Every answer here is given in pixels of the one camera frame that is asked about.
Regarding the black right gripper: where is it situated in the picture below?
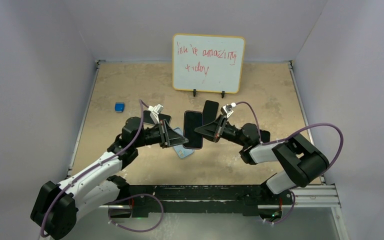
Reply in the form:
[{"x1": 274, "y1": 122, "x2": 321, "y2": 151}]
[{"x1": 194, "y1": 114, "x2": 247, "y2": 147}]

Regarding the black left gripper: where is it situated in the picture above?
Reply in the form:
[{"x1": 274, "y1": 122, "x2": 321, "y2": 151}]
[{"x1": 134, "y1": 120, "x2": 188, "y2": 149}]

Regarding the black smartphone with purple edge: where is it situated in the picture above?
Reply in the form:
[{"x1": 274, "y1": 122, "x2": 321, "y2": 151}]
[{"x1": 183, "y1": 110, "x2": 203, "y2": 150}]

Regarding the black phone case with cutouts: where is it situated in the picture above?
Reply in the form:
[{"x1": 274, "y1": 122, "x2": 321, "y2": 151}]
[{"x1": 143, "y1": 110, "x2": 172, "y2": 125}]

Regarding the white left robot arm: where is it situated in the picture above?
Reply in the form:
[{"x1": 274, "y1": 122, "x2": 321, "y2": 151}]
[{"x1": 30, "y1": 117, "x2": 189, "y2": 240}]

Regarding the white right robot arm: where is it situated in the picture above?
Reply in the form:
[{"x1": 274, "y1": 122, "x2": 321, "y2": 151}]
[{"x1": 194, "y1": 115, "x2": 329, "y2": 204}]

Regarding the light blue phone case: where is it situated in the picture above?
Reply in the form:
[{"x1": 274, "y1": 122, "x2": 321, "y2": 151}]
[{"x1": 173, "y1": 127, "x2": 195, "y2": 159}]

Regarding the black phone case right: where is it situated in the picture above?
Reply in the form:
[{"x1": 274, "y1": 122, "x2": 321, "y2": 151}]
[{"x1": 260, "y1": 129, "x2": 271, "y2": 143}]

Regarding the black smartphone face down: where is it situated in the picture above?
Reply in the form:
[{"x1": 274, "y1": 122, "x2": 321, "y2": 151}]
[{"x1": 202, "y1": 100, "x2": 219, "y2": 125}]

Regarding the small blue eraser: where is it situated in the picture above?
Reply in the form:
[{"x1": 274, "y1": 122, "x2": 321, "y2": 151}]
[{"x1": 114, "y1": 102, "x2": 125, "y2": 113}]

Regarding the yellow framed whiteboard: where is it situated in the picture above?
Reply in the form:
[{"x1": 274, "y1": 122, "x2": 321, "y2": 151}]
[{"x1": 172, "y1": 33, "x2": 246, "y2": 95}]

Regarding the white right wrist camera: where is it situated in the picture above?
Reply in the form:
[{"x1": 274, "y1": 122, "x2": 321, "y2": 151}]
[{"x1": 220, "y1": 102, "x2": 236, "y2": 119}]

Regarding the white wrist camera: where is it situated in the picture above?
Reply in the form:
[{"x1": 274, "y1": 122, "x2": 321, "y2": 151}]
[
  {"x1": 148, "y1": 104, "x2": 164, "y2": 124},
  {"x1": 220, "y1": 102, "x2": 236, "y2": 119}
]

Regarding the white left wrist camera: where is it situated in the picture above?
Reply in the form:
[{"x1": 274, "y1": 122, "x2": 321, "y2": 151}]
[{"x1": 148, "y1": 104, "x2": 164, "y2": 124}]

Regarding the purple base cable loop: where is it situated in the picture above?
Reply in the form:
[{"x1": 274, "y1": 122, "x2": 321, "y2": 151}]
[{"x1": 107, "y1": 193, "x2": 165, "y2": 233}]

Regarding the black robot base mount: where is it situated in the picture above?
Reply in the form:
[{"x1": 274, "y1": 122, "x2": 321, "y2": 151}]
[{"x1": 111, "y1": 184, "x2": 294, "y2": 219}]

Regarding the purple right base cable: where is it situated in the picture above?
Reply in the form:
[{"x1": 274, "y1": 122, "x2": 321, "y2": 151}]
[{"x1": 261, "y1": 192, "x2": 297, "y2": 227}]

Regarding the aluminium frame rail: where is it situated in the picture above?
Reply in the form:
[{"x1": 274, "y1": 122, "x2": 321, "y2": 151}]
[{"x1": 292, "y1": 185, "x2": 341, "y2": 208}]

